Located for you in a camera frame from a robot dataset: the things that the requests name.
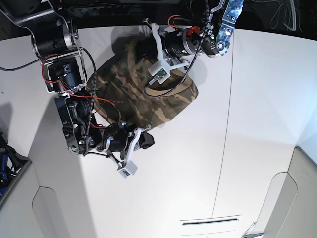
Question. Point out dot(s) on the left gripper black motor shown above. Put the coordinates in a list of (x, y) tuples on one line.
[(171, 47)]

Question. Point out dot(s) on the blue items in bin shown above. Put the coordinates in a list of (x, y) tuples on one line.
[(6, 173)]

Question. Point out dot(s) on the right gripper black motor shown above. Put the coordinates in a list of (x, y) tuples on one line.
[(118, 137)]

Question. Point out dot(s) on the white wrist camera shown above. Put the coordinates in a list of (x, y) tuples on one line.
[(160, 71), (127, 168)]

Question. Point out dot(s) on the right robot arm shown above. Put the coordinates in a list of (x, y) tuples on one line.
[(55, 41)]

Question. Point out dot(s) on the camouflage T-shirt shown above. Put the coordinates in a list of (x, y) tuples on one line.
[(123, 91)]

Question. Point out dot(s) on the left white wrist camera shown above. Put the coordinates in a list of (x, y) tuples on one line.
[(160, 71)]

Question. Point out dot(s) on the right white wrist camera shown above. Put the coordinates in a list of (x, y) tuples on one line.
[(127, 168)]

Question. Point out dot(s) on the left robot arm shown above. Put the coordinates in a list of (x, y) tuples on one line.
[(217, 24)]

